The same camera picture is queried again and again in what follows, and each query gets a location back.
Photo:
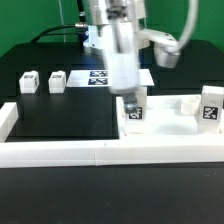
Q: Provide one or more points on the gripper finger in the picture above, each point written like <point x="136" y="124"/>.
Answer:
<point x="130" y="103"/>

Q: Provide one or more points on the white square table top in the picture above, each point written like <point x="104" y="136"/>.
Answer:
<point x="174" y="115"/>

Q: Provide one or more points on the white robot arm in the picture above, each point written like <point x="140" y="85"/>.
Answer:
<point x="167" y="49"/>

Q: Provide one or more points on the white U-shaped obstacle fence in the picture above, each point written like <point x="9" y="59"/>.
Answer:
<point x="150" y="150"/>

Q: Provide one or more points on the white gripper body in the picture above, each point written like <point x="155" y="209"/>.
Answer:
<point x="120" y="57"/>

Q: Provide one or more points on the white marker sheet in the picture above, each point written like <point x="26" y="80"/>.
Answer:
<point x="101" y="78"/>

